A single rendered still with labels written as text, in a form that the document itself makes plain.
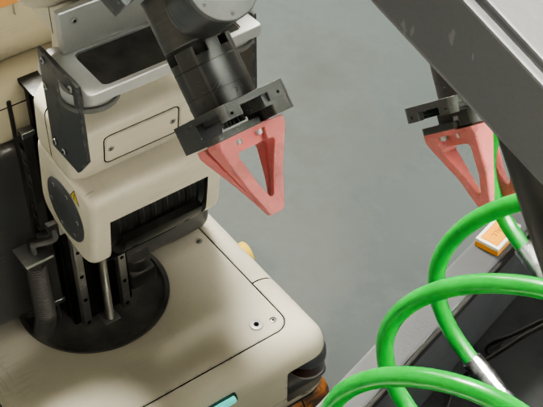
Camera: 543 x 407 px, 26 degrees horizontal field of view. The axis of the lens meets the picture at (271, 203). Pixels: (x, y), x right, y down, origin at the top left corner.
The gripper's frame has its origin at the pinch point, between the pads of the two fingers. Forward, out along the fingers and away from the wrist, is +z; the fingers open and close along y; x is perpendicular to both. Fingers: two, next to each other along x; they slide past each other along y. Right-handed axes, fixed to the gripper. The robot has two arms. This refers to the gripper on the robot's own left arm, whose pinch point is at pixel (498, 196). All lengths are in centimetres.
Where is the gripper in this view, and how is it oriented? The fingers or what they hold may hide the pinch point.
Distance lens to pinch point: 101.0
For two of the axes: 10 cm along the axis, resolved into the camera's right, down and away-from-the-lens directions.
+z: 2.5, 9.7, 0.4
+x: -5.1, 0.9, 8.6
